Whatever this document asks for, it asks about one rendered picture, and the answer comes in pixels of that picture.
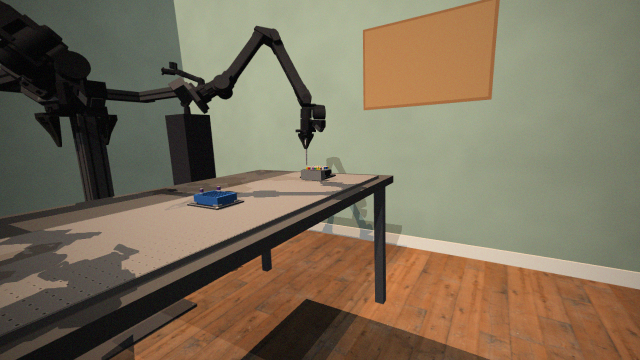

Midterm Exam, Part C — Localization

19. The blue grid tube rack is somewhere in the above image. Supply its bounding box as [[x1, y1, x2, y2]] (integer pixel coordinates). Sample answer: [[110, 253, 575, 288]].
[[193, 190, 237, 206]]

